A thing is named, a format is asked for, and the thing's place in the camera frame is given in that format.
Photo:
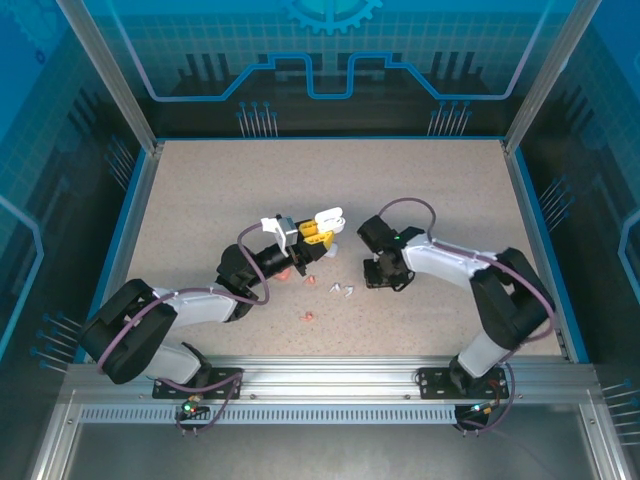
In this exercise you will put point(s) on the pink earbud charging case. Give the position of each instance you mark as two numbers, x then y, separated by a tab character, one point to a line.
285	275

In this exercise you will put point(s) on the white earbud charging case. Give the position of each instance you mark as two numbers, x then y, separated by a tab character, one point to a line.
332	215

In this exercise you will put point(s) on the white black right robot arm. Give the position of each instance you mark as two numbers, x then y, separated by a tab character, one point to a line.
435	262

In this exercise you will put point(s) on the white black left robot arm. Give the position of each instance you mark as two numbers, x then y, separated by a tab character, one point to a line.
200	302

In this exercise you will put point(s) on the blue table edge strip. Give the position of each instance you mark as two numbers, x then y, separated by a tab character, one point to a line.
114	250
547	250

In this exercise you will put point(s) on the grey metal base tray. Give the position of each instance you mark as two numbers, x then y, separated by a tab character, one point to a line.
325	455

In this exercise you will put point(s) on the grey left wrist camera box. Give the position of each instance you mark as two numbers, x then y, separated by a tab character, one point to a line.
288	235

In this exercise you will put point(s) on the white left camera bracket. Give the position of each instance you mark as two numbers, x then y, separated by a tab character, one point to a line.
270	225

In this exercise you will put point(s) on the aluminium mounting rail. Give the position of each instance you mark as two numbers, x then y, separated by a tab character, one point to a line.
325	375

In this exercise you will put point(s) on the aluminium side rail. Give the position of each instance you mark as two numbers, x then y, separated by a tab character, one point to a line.
131	250

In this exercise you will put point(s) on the aluminium frame post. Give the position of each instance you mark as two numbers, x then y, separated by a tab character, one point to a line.
538	75
114	75

